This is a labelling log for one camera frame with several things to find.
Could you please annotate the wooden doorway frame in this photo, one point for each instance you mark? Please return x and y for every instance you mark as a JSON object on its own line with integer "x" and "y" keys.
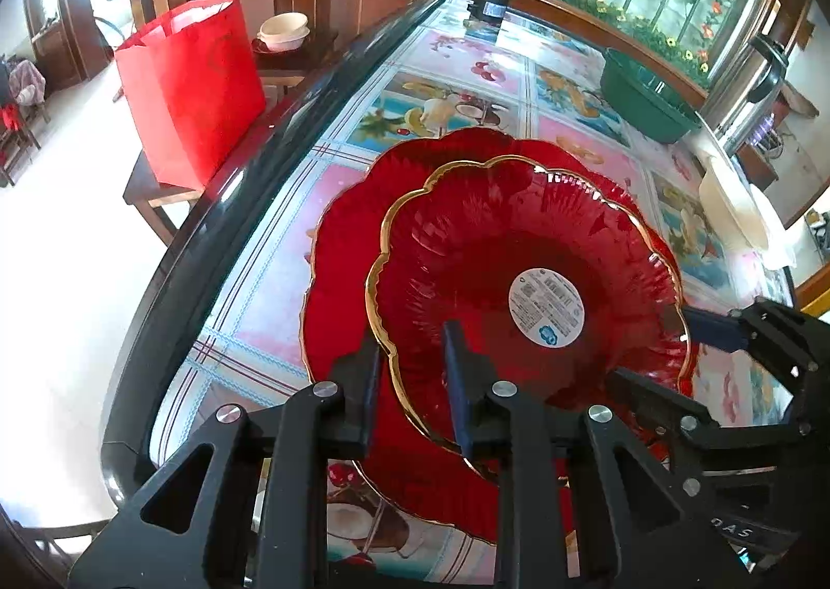
{"x": 71, "y": 31}

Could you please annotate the printed tablecloth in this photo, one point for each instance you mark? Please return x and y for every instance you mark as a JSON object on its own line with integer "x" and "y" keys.
{"x": 272, "y": 277}

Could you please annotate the pink cloth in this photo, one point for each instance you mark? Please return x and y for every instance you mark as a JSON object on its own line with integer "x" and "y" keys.
{"x": 29, "y": 83}

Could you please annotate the small red gold-rimmed plate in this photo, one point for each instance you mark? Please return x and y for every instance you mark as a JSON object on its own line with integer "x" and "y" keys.
{"x": 467, "y": 251}

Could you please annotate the white bowl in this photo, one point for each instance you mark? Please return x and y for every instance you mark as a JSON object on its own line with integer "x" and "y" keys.
{"x": 733, "y": 206}

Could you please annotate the red paper shopping bag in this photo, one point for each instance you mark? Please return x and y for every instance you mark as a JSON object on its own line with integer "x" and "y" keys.
{"x": 194, "y": 89}

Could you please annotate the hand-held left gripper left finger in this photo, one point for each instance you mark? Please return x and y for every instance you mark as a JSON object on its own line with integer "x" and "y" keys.
{"x": 373, "y": 381}

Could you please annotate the large red gold-rimmed plate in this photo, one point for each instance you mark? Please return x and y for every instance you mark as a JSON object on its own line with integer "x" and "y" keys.
{"x": 343, "y": 277}

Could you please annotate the black electric motor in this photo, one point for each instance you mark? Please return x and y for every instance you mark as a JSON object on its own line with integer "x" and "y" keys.
{"x": 486, "y": 8}

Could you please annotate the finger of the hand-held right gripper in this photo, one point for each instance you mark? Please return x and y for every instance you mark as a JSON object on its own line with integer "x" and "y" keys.
{"x": 713, "y": 329}
{"x": 655, "y": 397}

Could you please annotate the cream bowl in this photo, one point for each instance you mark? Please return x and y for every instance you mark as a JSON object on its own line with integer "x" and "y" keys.
{"x": 285, "y": 44}
{"x": 283, "y": 23}

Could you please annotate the wooden chair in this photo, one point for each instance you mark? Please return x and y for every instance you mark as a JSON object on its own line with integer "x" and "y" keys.
{"x": 16, "y": 141}

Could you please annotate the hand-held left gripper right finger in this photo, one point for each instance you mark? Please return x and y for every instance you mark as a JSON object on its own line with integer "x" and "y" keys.
{"x": 457, "y": 381}

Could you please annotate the dark wooden stool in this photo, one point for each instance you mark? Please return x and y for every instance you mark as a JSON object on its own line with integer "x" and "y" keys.
{"x": 298, "y": 67}
{"x": 146, "y": 193}

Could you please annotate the green plastic basin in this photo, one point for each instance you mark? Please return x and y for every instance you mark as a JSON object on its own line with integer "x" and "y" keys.
{"x": 648, "y": 96}

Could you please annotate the stainless steel water urn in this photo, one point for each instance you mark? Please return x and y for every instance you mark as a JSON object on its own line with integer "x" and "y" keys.
{"x": 746, "y": 96}

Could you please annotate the small red dish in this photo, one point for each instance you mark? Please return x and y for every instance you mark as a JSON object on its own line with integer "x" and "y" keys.
{"x": 259, "y": 50}

